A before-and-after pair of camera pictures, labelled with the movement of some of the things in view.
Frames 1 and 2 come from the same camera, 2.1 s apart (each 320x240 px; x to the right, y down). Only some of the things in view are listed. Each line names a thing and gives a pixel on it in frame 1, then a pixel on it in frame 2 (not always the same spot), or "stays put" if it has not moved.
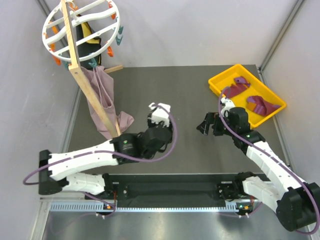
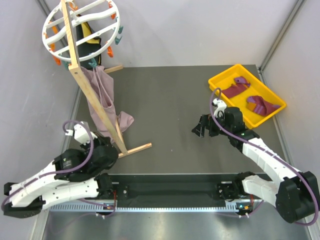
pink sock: (102, 84) stays put
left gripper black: (150, 124) to (106, 140)
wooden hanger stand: (112, 126) stays put
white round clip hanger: (98, 27) stays put
